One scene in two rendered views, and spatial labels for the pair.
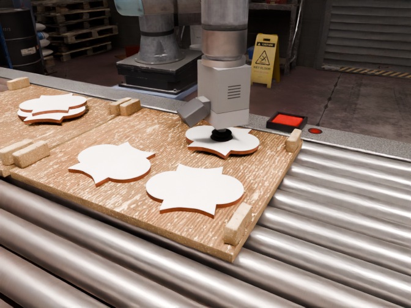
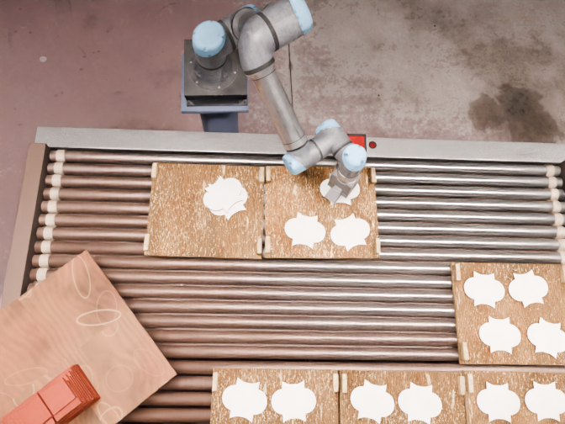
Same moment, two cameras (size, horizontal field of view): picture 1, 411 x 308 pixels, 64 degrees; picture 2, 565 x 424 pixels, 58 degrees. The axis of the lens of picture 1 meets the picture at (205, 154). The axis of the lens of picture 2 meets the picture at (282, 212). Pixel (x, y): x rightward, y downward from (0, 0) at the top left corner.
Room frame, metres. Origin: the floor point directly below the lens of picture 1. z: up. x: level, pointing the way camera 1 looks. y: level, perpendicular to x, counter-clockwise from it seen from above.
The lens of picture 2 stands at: (0.14, 0.54, 2.68)
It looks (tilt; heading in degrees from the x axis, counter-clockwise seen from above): 72 degrees down; 323
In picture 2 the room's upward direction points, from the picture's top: 10 degrees clockwise
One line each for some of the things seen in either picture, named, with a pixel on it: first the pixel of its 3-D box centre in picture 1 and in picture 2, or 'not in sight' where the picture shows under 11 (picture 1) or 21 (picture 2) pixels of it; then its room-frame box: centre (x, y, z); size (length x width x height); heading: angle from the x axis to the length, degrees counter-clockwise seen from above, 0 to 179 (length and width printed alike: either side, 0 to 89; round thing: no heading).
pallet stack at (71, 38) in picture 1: (72, 27); not in sight; (6.12, 2.32, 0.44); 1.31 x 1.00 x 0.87; 155
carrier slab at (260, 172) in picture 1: (169, 157); (321, 211); (0.54, 0.07, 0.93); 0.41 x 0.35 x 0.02; 62
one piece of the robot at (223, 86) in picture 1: (210, 89); (340, 183); (0.57, -0.01, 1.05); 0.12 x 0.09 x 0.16; 114
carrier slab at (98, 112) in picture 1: (21, 117); (206, 209); (0.73, 0.44, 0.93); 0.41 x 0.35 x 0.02; 61
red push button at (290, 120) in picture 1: (287, 123); (356, 143); (0.71, -0.19, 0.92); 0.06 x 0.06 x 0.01; 61
